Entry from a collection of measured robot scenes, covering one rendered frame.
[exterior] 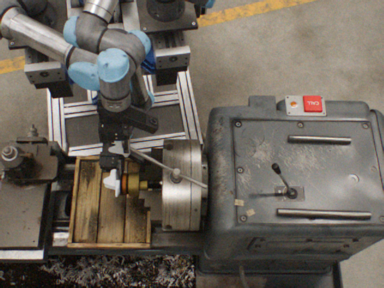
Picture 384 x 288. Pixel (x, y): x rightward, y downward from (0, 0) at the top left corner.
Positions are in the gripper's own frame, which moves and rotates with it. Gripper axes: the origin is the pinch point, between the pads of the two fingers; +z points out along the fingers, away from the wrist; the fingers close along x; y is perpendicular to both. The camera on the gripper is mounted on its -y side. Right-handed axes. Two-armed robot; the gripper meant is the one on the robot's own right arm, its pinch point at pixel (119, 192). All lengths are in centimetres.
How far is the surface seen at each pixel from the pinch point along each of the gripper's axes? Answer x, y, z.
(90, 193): -19.6, 13.5, -6.1
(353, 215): 19, -73, 12
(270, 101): 17, -50, -28
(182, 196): 12.9, -21.4, 4.9
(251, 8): -108, -70, -177
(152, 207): 2.3, -11.7, 5.5
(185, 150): 14.1, -22.3, -10.2
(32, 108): -108, 72, -90
